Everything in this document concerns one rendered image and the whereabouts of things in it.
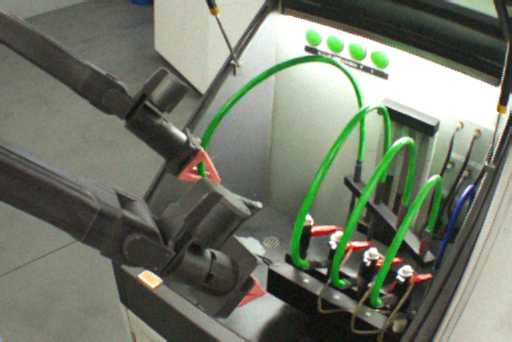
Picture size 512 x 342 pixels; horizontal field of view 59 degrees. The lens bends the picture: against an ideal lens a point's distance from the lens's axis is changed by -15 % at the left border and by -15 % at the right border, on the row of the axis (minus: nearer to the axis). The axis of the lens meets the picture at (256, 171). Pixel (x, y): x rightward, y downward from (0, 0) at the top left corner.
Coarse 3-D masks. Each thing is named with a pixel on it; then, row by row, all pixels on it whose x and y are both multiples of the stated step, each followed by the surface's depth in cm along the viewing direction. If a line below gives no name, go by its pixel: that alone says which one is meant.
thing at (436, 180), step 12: (432, 180) 81; (420, 192) 79; (420, 204) 78; (408, 216) 78; (432, 216) 93; (432, 228) 94; (396, 240) 77; (396, 252) 78; (384, 264) 78; (384, 276) 78; (372, 288) 80; (372, 300) 81; (384, 300) 86
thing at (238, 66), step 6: (210, 0) 104; (210, 6) 105; (216, 6) 106; (216, 12) 107; (216, 18) 108; (222, 30) 111; (228, 42) 114; (228, 48) 115; (234, 60) 118; (234, 66) 119; (240, 66) 120; (234, 72) 120; (240, 72) 121
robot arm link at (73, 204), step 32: (0, 160) 45; (32, 160) 48; (0, 192) 46; (32, 192) 48; (64, 192) 50; (96, 192) 53; (128, 192) 59; (64, 224) 51; (96, 224) 52; (128, 224) 53
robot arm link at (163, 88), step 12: (156, 72) 88; (168, 72) 89; (144, 84) 89; (156, 84) 89; (168, 84) 88; (180, 84) 89; (108, 96) 85; (120, 96) 86; (156, 96) 89; (168, 96) 89; (180, 96) 90; (108, 108) 86; (120, 108) 86; (168, 108) 90
